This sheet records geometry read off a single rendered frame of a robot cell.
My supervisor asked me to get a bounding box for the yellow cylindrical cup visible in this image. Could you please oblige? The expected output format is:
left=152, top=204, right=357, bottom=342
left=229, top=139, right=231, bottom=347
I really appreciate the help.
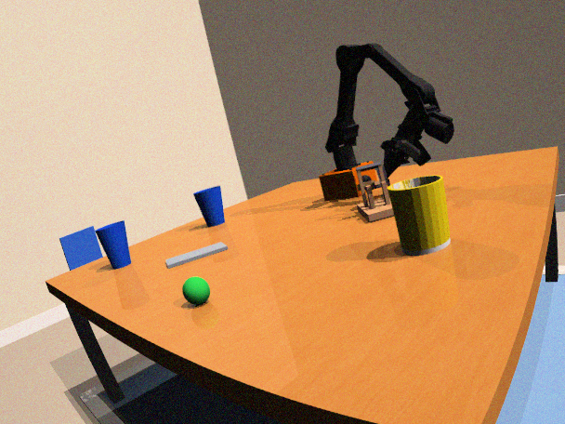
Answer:
left=388, top=175, right=451, bottom=256

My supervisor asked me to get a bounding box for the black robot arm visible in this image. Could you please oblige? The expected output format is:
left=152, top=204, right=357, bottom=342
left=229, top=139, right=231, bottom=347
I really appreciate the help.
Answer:
left=325, top=43, right=454, bottom=172

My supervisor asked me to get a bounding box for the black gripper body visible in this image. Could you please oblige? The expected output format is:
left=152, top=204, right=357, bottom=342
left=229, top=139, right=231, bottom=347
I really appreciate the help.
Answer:
left=380, top=121, right=422, bottom=163

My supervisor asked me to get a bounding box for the green ball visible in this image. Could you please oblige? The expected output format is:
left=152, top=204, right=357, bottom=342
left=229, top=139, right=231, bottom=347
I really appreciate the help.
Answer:
left=182, top=276, right=210, bottom=305

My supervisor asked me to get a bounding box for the dark blue cup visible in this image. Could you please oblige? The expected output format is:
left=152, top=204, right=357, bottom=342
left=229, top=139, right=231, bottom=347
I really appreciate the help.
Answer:
left=95, top=220, right=132, bottom=270
left=193, top=186, right=225, bottom=227

